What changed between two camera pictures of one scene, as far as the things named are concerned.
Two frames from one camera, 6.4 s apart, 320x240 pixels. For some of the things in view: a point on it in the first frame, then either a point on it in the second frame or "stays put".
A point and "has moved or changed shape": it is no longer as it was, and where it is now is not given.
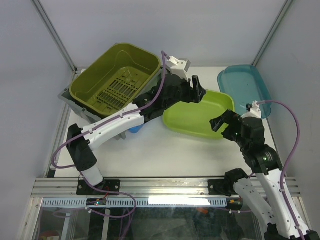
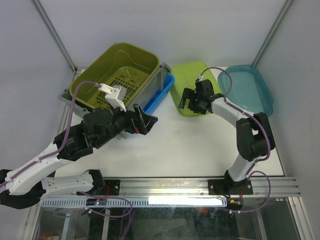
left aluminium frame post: [55, 34] stays put
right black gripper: [228, 117] to [188, 93]
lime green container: [194, 118] has moved or changed shape
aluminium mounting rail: [133, 188] stays put
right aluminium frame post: [258, 57] stays put
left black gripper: [196, 93] to [145, 123]
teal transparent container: [245, 84] stays put
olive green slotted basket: [115, 80] stays put
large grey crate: [66, 97] stays put
